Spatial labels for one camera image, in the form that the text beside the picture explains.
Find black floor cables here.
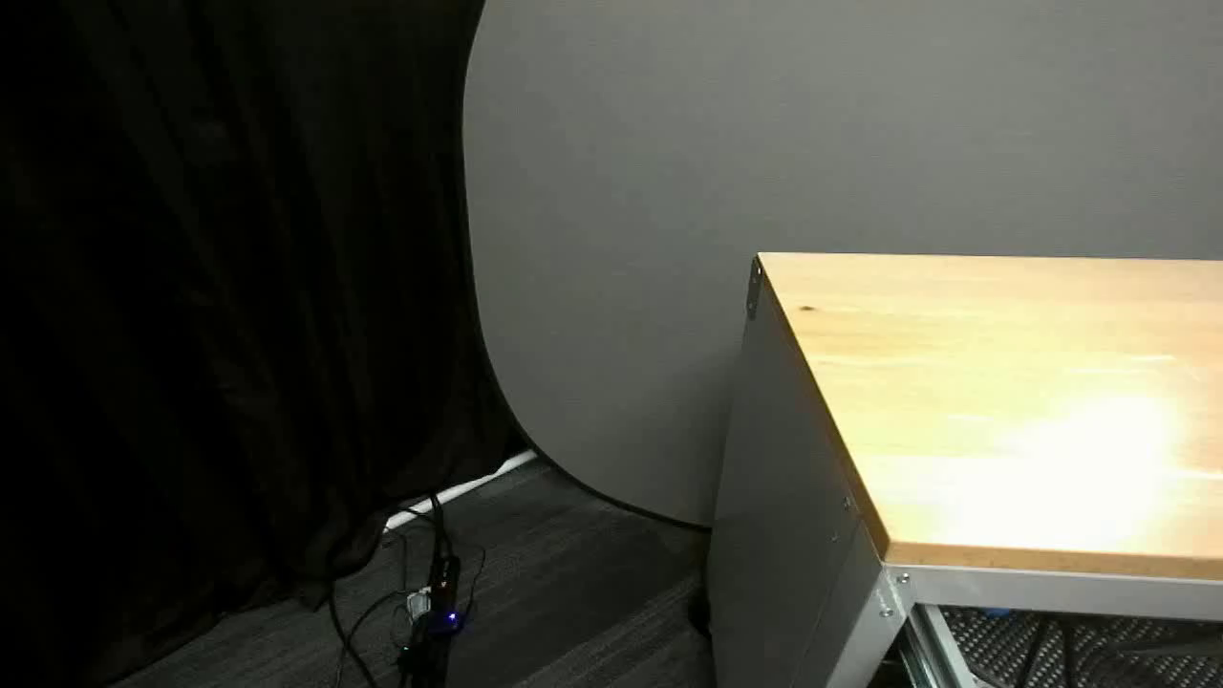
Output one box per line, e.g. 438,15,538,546
321,499,494,688

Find black power strip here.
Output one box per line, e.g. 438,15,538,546
403,516,465,688

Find grey rounded backdrop panel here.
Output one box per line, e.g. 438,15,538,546
461,0,1223,524

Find wooden cabinet top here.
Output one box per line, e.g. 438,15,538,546
758,252,1223,582

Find open top metal drawer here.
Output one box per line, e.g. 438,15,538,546
868,609,1223,688

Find black curtain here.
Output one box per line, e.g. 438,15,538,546
0,0,520,688

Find grey metal tool cabinet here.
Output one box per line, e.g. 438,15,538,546
707,262,1223,688

